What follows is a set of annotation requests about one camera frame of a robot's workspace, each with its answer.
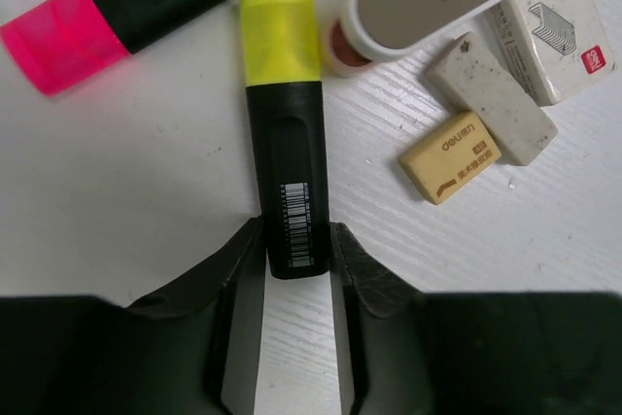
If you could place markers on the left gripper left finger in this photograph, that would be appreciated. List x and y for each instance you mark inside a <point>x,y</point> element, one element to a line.
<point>196,349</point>

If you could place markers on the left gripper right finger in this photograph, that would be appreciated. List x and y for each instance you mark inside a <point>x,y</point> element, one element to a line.
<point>380,358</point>

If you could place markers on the yellow cap highlighter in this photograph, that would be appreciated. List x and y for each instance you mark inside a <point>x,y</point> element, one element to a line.
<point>284,92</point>

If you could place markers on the pink cap highlighter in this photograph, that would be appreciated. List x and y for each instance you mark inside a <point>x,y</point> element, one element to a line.
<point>61,43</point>

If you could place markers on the yellow eraser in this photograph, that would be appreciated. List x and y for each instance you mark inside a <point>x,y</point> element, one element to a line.
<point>449,157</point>

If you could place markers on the white speckled eraser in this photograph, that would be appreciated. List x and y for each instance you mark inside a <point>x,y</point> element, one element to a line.
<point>468,74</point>

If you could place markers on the white staples box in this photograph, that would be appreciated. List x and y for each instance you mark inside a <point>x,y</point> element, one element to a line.
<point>553,48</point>

